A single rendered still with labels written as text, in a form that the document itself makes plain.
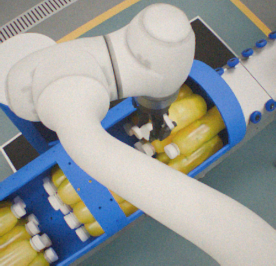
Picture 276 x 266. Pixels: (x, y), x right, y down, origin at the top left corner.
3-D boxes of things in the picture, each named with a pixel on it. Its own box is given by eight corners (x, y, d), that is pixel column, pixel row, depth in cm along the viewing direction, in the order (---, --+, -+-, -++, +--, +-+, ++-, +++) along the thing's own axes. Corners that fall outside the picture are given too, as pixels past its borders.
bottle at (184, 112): (194, 87, 99) (145, 112, 88) (212, 105, 96) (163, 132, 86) (185, 103, 104) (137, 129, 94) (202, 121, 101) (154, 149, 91)
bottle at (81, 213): (128, 181, 101) (73, 218, 97) (119, 164, 96) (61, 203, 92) (141, 195, 95) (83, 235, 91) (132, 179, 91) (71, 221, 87)
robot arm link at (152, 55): (175, 42, 64) (105, 58, 63) (187, -16, 50) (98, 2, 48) (196, 94, 61) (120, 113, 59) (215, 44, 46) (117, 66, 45)
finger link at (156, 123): (161, 98, 73) (166, 102, 73) (164, 126, 83) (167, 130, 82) (146, 108, 73) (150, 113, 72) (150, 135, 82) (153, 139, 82)
